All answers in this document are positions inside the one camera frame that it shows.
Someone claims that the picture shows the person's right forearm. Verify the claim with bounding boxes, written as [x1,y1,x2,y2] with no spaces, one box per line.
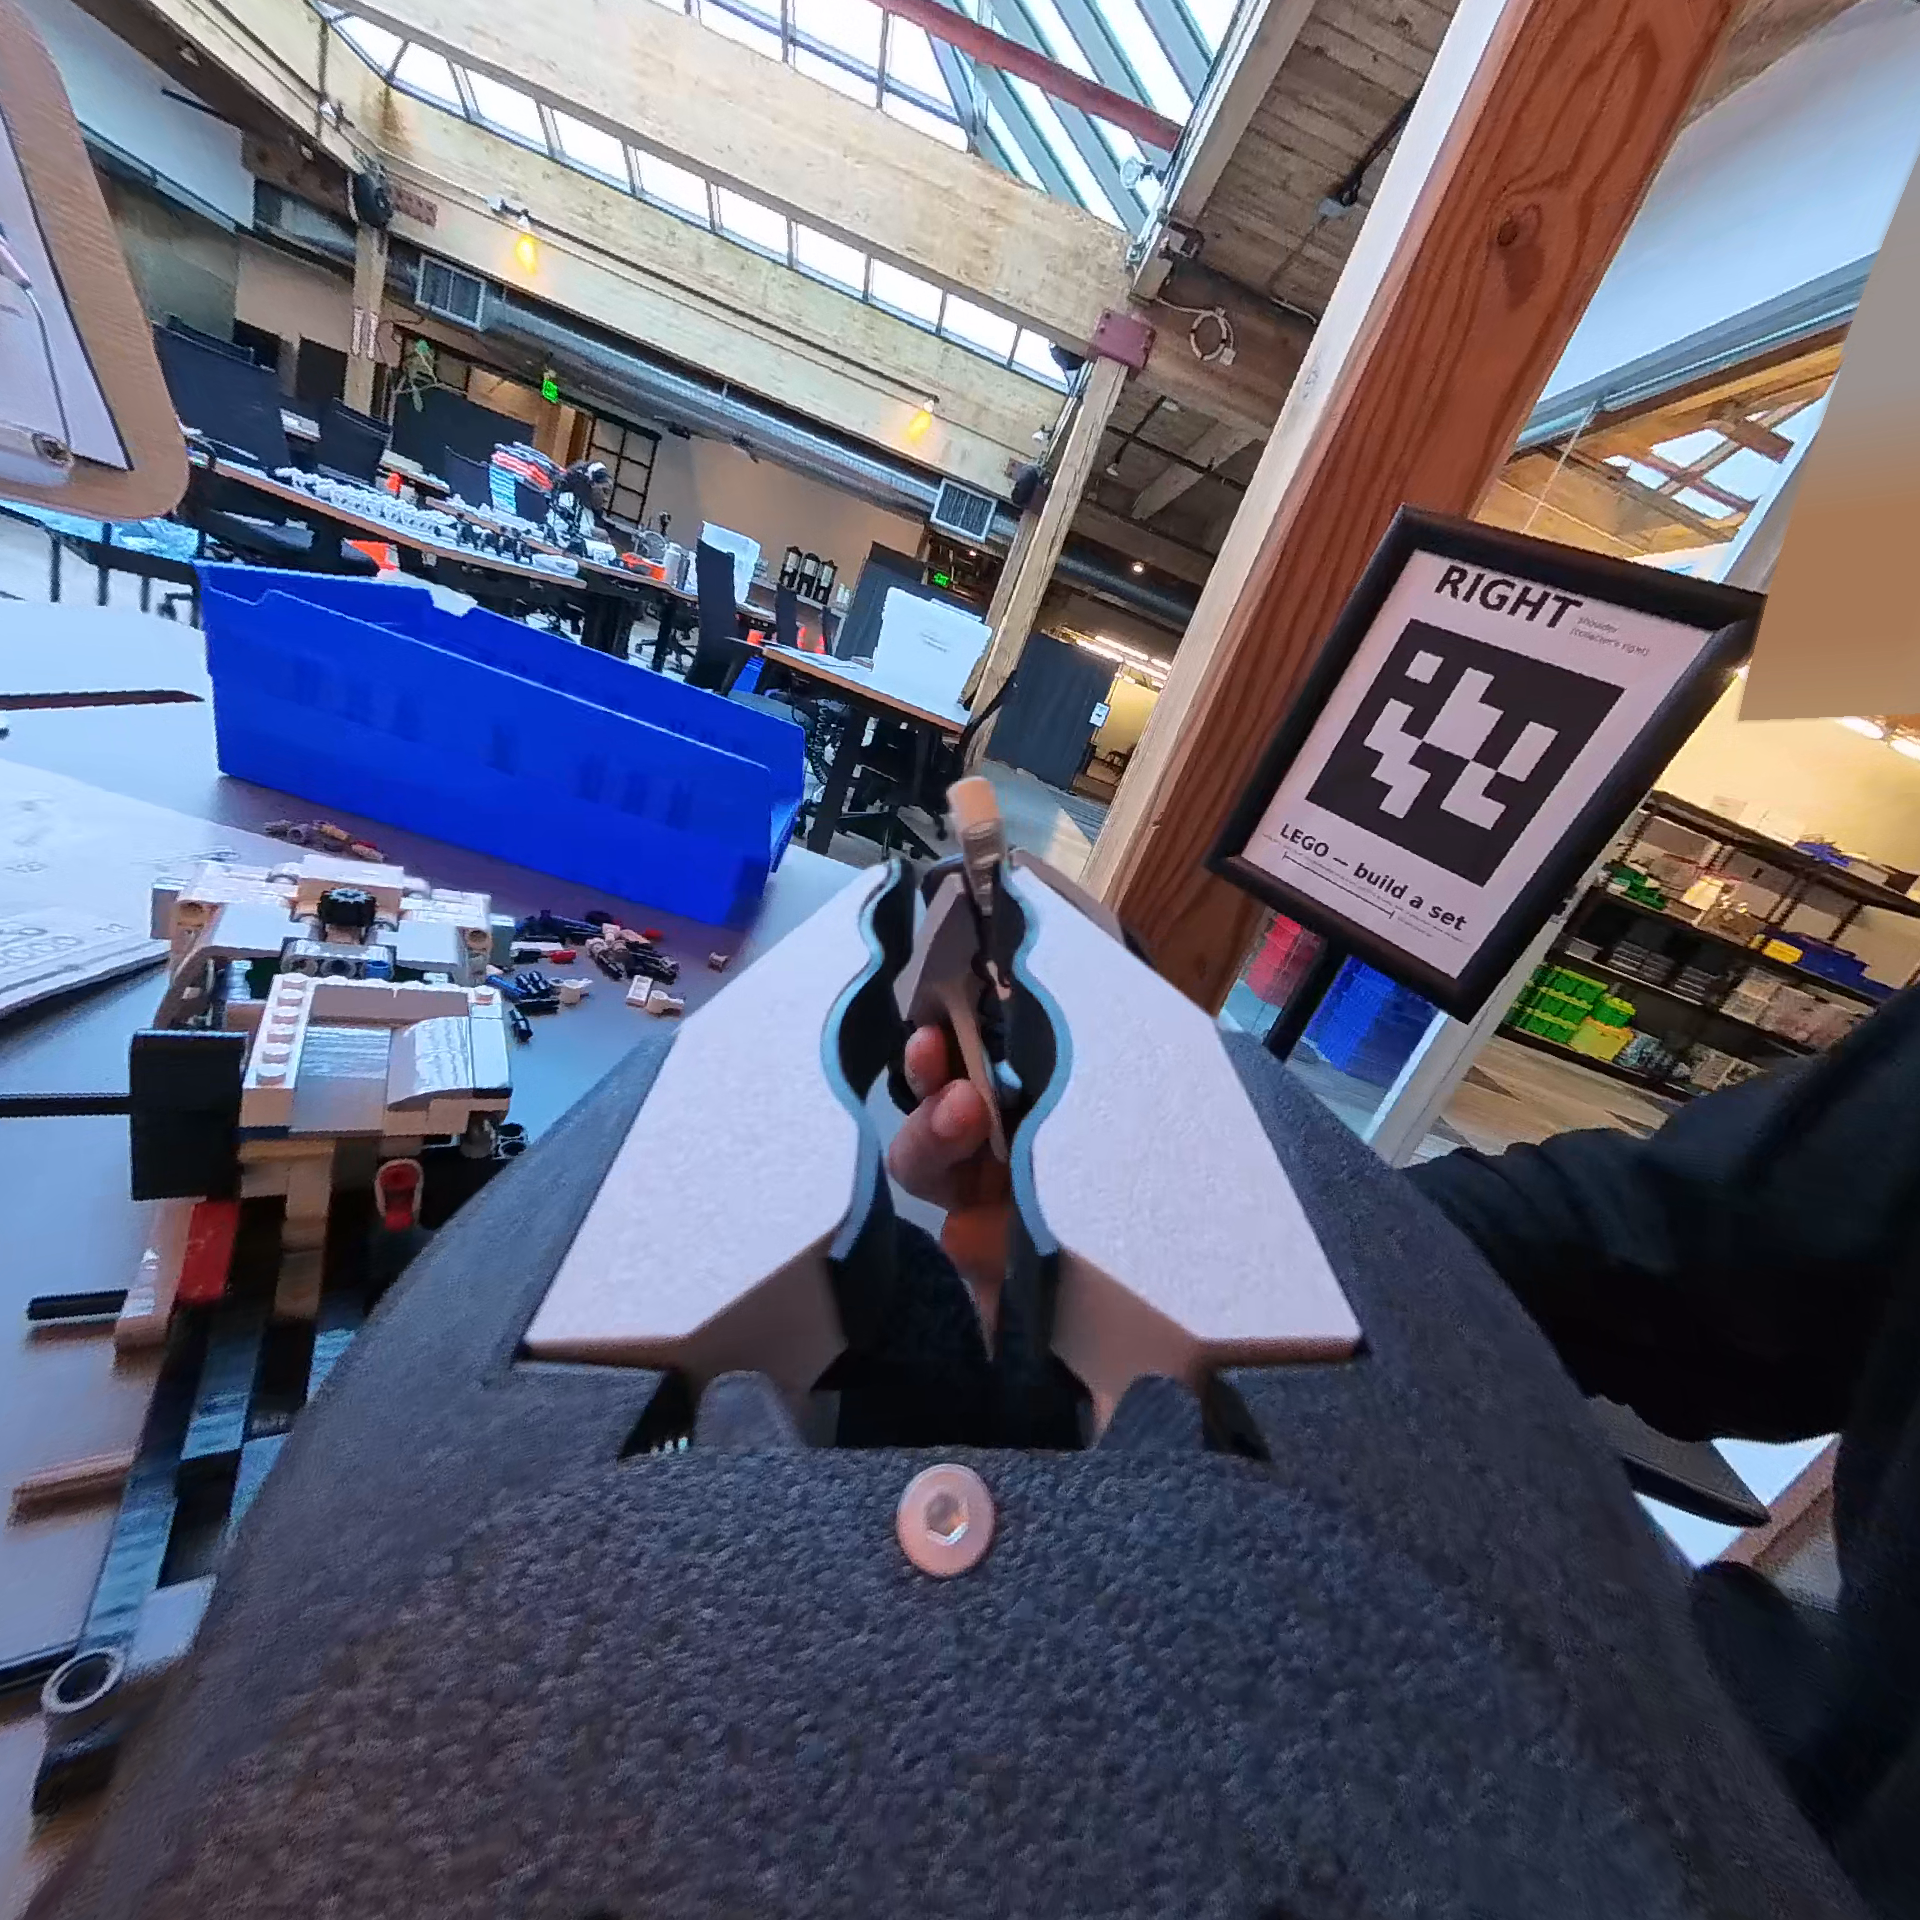
[1407,982,1920,1450]

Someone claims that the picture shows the person's grey pants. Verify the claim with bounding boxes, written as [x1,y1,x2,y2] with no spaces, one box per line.
[1686,1558,1920,1920]

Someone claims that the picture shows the person's right hand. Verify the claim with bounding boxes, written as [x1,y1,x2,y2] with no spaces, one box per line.
[884,1020,1021,1217]

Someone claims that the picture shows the pile of small lego pieces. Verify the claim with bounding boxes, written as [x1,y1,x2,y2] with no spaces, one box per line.
[262,817,736,1051]

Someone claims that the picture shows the lego instruction booklet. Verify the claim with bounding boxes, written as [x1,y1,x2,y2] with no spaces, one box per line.
[0,756,174,1022]

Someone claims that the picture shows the blue plastic bin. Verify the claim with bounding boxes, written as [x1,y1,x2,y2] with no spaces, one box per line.
[199,562,806,929]

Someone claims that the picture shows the black background desk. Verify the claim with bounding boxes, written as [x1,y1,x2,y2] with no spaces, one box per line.
[757,643,976,857]

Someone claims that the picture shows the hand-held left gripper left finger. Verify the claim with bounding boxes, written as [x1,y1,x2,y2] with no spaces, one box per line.
[520,860,923,1402]

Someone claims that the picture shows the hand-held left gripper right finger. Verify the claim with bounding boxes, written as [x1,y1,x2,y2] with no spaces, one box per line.
[989,856,1367,1433]

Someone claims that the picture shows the grey and white lego model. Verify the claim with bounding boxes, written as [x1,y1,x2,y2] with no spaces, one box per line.
[12,853,519,1818]

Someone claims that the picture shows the pale flat panel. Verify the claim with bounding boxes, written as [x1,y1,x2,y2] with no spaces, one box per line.
[1739,256,1920,725]

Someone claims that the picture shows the metal shelving rack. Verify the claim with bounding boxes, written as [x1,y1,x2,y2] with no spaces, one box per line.
[1499,790,1920,1099]

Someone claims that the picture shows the white lego beam with holes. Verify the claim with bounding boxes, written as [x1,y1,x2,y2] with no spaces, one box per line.
[895,778,1028,1164]

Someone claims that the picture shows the metal air duct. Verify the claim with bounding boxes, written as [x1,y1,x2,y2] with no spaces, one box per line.
[480,293,1202,619]

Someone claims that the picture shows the black framed sign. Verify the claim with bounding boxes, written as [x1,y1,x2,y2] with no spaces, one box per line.
[1206,508,1764,1059]

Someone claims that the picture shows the long work table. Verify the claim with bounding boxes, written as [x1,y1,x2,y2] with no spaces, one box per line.
[188,434,781,662]

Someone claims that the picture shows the wooden post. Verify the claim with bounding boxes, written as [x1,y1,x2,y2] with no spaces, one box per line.
[1078,0,1742,1008]

